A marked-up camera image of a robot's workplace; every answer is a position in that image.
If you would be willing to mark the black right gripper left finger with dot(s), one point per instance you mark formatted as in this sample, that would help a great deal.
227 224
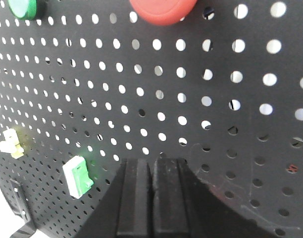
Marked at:
135 206

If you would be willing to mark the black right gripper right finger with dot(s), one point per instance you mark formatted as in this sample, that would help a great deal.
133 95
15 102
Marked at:
169 212

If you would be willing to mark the left black table clamp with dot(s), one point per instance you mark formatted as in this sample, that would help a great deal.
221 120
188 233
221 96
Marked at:
29 228

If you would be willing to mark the black perforated pegboard panel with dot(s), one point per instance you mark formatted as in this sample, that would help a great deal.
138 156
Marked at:
220 91

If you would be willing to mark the lower red push button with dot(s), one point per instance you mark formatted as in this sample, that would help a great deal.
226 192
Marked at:
162 12

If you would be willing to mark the green illuminated push button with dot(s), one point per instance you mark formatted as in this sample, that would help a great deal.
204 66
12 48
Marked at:
27 9

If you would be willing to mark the yellow lit toggle switch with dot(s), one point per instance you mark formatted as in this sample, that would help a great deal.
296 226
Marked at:
11 144

